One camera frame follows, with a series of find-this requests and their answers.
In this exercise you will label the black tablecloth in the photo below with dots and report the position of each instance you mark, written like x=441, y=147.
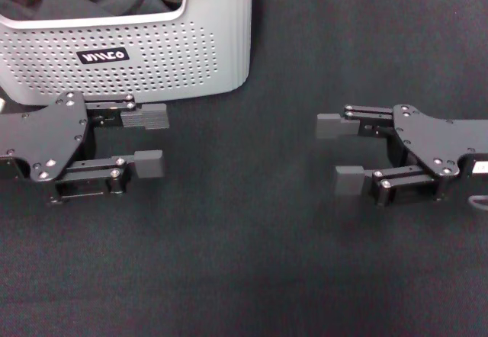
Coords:
x=244, y=257

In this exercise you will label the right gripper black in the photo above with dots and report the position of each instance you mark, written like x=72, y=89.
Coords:
x=438, y=138

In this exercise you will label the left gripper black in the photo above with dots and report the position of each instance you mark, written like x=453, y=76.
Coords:
x=42, y=138

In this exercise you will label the grey perforated storage box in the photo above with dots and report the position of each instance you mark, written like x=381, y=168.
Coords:
x=171, y=58

